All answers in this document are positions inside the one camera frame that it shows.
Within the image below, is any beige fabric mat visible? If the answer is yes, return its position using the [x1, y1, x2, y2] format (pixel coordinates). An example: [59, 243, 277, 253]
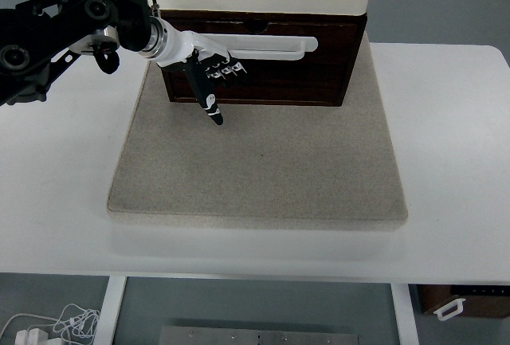
[106, 36, 410, 233]

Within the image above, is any dark brown wooden drawer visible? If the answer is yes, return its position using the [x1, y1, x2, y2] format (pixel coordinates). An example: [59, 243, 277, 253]
[163, 19, 352, 102]

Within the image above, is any white drawer handle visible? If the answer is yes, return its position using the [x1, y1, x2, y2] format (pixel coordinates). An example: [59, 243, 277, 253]
[194, 33, 320, 62]

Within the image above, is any brown wooden box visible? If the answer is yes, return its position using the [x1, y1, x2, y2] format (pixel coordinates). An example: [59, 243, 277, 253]
[416, 284, 510, 320]

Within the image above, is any white table leg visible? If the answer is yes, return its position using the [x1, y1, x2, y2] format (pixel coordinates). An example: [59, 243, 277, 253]
[390, 283, 420, 345]
[94, 276, 128, 345]

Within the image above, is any white tangled cable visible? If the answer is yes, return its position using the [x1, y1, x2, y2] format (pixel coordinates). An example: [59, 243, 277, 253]
[0, 303, 101, 345]

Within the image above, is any white box handle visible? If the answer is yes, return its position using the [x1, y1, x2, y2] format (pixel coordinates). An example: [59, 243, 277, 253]
[433, 297, 467, 322]

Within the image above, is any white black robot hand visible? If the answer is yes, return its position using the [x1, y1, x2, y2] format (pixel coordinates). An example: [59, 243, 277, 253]
[155, 25, 251, 127]

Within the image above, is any grey metal plate with screws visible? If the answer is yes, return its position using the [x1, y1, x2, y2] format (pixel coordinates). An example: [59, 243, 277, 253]
[158, 324, 362, 345]

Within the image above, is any white charger plug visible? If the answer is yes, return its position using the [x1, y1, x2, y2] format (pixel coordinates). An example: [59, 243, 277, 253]
[14, 327, 48, 345]

